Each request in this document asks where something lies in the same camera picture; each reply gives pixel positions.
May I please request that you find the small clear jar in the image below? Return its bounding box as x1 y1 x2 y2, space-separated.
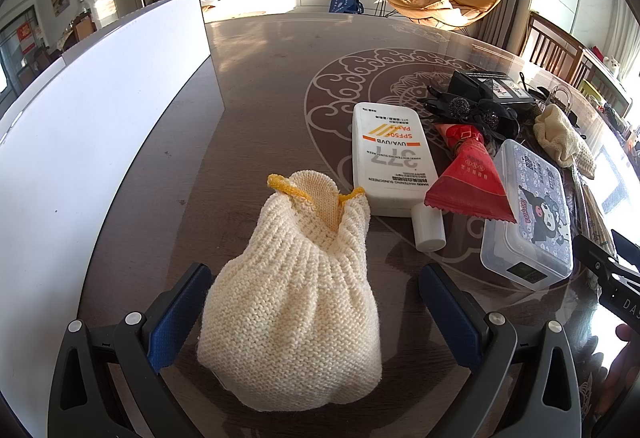
550 85 574 111

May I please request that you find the cream waffle knit cloth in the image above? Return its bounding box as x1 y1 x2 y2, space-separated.
532 105 597 179

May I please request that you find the black box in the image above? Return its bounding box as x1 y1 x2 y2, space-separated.
450 70 533 107

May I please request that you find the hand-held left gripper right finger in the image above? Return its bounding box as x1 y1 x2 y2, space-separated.
419 263 596 438

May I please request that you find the black hair clip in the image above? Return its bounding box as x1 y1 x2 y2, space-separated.
425 85 521 143

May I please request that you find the small red packet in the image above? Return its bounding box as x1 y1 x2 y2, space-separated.
434 122 484 153

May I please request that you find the cream knit pouch yellow trim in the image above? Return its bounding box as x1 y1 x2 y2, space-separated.
196 170 383 406

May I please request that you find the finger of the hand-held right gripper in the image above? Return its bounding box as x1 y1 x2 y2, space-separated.
611 229 640 263
572 234 623 275

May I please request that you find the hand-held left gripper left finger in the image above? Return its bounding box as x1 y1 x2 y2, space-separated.
47 262 213 438

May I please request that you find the person's right hand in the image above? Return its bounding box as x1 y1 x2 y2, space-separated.
614 322 640 344

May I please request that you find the clear plastic box cartoon lid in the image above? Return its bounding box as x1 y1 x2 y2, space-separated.
480 139 573 291

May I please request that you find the white sunscreen bottle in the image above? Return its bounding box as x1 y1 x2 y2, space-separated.
351 102 447 253

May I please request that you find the red triangular packet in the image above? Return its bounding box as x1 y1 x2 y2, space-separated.
424 138 518 225

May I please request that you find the wooden dining chair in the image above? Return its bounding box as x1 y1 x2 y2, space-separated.
520 12 587 83

